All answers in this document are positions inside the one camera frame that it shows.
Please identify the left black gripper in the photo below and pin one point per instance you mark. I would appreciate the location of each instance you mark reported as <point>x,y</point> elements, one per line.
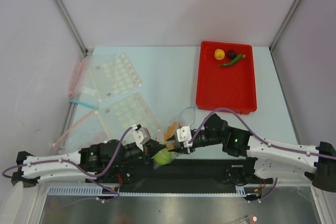
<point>151,148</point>

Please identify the blue zipper clear bag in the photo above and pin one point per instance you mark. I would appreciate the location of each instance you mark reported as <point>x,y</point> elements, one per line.
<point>185,118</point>

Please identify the green toy apple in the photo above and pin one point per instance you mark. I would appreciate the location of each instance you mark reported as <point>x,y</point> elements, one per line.
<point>163,157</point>

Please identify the orange toy fruit pieces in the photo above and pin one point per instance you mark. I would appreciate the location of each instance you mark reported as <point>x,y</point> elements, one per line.
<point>170,131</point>

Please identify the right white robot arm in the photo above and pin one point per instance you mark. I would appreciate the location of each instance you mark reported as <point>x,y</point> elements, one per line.
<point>264,158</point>

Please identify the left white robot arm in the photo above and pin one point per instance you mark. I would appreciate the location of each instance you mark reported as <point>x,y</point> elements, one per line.
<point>101,162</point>

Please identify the dotted clear zip bag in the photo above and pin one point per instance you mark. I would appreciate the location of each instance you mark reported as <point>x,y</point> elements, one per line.
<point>121,103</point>

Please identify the pink zipper clear bag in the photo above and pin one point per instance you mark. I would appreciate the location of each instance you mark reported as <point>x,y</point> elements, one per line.
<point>75,88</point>

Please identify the red plastic tray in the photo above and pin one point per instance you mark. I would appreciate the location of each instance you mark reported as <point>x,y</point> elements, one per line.
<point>234,86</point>

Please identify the yellow toy fruit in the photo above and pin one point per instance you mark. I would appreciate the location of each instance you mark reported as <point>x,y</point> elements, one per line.
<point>219,54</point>

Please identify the dark mangosteen toy back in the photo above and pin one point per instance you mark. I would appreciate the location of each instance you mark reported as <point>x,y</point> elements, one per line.
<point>231,54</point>

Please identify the green toy chili pepper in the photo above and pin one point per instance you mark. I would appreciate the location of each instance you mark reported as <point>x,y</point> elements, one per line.
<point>232,62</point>

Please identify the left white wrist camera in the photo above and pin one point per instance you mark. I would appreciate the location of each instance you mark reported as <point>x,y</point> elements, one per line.
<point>141,136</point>

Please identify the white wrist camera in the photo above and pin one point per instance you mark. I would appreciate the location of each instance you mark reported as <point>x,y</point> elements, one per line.
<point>141,136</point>
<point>183,135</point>

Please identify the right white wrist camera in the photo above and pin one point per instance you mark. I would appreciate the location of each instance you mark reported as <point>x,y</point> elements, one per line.
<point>183,135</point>

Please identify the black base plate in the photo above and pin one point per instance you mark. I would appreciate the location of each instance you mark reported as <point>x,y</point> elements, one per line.
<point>213,182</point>

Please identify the white slotted cable duct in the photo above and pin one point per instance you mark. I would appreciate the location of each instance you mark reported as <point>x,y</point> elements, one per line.
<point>75,190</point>

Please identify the aluminium frame rail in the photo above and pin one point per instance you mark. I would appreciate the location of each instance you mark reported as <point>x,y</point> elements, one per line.
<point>63,184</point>

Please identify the left corner aluminium post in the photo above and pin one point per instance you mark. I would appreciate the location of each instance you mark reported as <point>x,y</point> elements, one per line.
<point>71,26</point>

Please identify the corner aluminium post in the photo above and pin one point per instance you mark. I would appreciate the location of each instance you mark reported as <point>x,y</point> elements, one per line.
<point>71,26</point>
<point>284,24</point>

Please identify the right corner aluminium post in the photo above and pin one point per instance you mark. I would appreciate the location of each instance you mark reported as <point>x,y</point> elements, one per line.
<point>284,24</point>

